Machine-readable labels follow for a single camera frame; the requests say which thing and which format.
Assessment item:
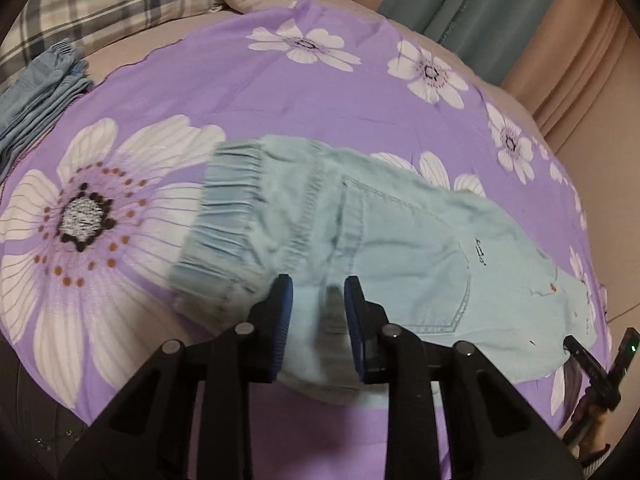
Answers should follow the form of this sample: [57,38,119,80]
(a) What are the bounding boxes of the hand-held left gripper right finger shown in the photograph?
[343,276,583,480]

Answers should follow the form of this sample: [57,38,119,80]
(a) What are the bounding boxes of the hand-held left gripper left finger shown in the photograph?
[60,274,296,480]

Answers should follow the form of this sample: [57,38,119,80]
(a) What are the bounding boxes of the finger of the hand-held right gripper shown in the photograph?
[563,336,610,386]

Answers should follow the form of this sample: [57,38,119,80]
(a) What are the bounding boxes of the light blue pants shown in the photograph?
[167,135,601,406]

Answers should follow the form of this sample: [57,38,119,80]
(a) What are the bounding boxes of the folded blue pants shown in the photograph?
[0,42,96,181]

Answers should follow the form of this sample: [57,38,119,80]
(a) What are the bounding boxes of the person's right hand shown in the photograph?
[564,384,612,463]

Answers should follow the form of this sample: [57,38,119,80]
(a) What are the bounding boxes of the purple floral bed sheet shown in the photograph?
[0,0,616,480]

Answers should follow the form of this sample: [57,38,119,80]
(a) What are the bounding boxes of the teal curtain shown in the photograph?
[377,0,591,86]

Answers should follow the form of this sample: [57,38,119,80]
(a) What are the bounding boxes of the plaid pillow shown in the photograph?
[0,0,226,92]

